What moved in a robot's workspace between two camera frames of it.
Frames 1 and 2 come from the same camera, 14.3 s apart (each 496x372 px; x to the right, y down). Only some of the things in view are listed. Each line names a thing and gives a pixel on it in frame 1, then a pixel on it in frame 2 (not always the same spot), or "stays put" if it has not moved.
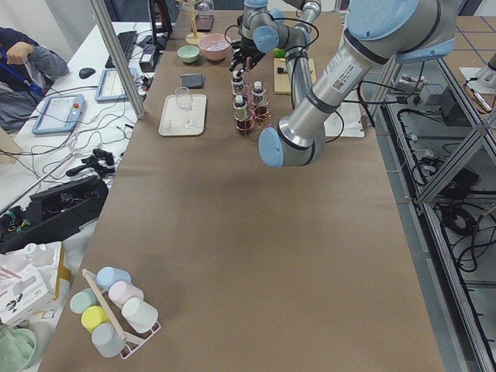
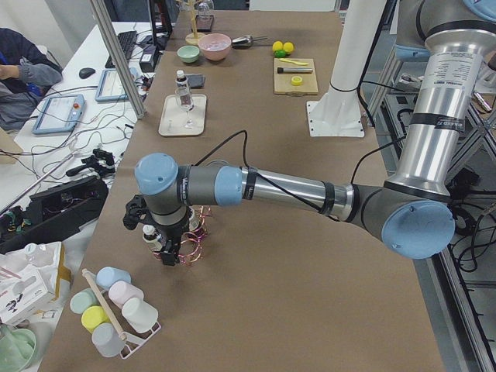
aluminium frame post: [122, 56] stays put
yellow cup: [92, 316] stays put
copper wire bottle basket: [250, 106] to [201, 232]
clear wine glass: [184, 102] stays put
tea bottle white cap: [237, 83] to [185, 99]
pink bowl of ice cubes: [215, 46] stays put
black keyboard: [126, 42] stays put
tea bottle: [258, 95] to [194, 220]
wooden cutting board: [282, 84] stays put
